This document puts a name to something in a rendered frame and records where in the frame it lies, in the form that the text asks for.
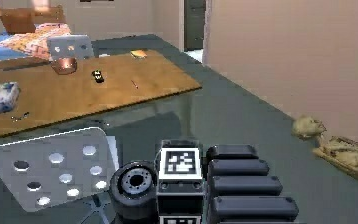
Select small dark keys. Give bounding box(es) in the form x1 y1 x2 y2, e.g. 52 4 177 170
10 111 31 122

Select brown wooden table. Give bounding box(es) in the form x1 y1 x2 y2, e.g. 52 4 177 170
0 49 203 140

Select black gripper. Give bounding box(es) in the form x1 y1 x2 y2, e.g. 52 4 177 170
108 160 159 224

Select tan round bread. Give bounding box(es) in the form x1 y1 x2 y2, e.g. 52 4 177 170
130 49 149 60

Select tan statue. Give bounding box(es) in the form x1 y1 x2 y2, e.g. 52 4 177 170
291 114 358 186

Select small black object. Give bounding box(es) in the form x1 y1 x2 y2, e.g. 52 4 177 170
91 69 106 84

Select dark grey room door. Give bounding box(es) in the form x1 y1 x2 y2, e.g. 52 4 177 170
184 0 207 52

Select bed with patterned cover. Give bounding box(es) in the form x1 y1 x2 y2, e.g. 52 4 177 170
0 22 73 63

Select copper bowl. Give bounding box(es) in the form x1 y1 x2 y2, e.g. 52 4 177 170
51 57 78 75

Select brown wooden headboard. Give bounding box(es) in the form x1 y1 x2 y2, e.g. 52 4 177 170
0 4 67 34

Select white blue box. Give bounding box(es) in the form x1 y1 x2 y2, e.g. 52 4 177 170
0 81 21 116

